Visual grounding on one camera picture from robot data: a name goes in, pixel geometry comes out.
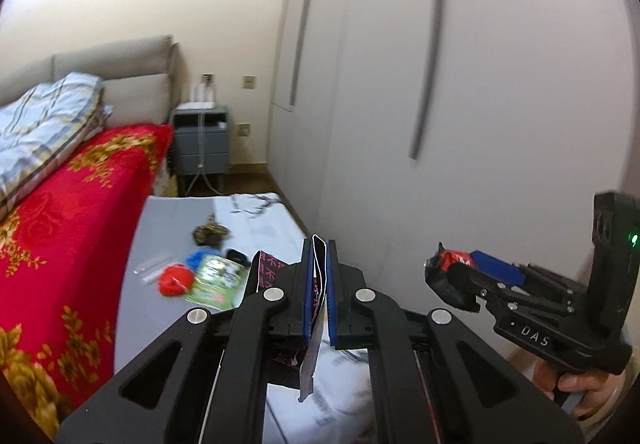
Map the blue plaid quilt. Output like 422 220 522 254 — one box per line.
0 72 115 220

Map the red floral blanket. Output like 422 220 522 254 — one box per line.
0 123 173 440

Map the beige padded headboard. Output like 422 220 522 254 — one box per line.
0 35 182 130

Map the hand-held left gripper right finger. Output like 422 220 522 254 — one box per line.
325 239 586 444

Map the green snack packet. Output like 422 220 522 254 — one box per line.
184 254 251 311

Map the deer print tablecloth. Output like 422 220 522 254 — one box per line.
114 191 381 444

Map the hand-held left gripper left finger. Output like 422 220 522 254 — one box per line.
55 239 318 444

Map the clear plastic wrapper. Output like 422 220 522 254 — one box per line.
134 254 173 282

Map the brown floral cloth scrunchie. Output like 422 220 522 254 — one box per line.
192 214 232 245

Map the grey nightstand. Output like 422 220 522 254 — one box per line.
169 104 233 195

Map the white cable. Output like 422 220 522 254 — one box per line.
192 109 223 195

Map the red round object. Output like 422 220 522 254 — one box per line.
157 263 195 297

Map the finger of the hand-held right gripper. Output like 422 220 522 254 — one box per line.
472 251 586 295
426 268 573 314

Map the blue plastic piece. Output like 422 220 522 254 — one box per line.
186 248 221 271

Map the dark pink patterned packet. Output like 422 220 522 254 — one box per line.
245 234 331 402

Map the person's right hand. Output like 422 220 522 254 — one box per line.
530 361 623 422

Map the red black wrapper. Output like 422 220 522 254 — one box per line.
425 244 477 275

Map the white wardrobe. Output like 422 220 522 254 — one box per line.
267 0 626 340

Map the white router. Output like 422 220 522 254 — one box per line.
181 82 217 109

